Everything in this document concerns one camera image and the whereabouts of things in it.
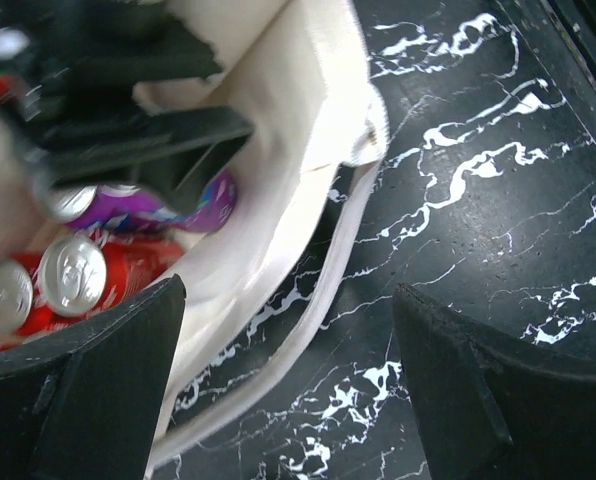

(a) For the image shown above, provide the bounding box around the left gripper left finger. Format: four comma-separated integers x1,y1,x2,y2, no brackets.
0,275,186,479

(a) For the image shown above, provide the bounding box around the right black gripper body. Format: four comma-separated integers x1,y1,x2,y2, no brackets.
0,1,173,162

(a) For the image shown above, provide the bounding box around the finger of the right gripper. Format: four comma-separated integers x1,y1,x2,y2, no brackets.
52,19,222,94
42,106,254,210

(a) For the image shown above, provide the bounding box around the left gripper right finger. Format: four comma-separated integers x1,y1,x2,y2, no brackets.
393,284,596,479

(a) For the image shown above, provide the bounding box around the purple soda can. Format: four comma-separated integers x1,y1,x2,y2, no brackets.
33,171,237,234

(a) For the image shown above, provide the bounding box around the red cola can front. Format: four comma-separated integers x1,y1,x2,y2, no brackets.
0,252,76,337

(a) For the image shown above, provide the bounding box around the red cola can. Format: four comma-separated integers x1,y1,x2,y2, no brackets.
38,234,184,319
0,252,76,337

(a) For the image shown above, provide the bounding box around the beige canvas tote bag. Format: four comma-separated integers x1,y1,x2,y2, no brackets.
0,1,388,473

